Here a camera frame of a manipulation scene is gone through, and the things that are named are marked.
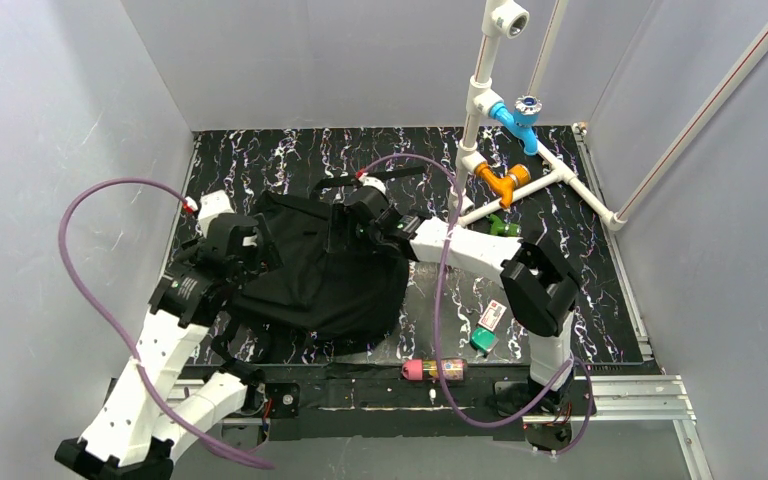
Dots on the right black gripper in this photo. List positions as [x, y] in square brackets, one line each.
[363, 201]

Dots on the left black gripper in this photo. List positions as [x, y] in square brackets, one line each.
[251, 245]

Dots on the black student backpack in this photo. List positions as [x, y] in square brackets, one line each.
[318, 299]

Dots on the pink pencil case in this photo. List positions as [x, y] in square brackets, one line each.
[453, 369]

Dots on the teal eraser block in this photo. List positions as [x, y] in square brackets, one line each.
[483, 340]

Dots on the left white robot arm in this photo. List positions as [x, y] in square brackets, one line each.
[137, 434]

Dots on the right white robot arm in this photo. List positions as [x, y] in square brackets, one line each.
[540, 284]

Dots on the green white pipe fitting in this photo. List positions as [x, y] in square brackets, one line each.
[501, 228]

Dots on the orange plastic pipe fitting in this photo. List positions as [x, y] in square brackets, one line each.
[504, 186]

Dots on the blue plastic faucet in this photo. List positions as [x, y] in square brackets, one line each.
[519, 120]

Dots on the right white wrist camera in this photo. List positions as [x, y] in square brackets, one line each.
[368, 180]

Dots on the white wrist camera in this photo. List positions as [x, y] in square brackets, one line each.
[208, 208]
[368, 180]

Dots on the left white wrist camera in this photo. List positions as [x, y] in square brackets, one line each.
[208, 208]

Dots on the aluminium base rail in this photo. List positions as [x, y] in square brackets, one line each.
[294, 402]

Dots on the white PVC pipe frame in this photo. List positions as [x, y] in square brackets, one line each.
[477, 191]

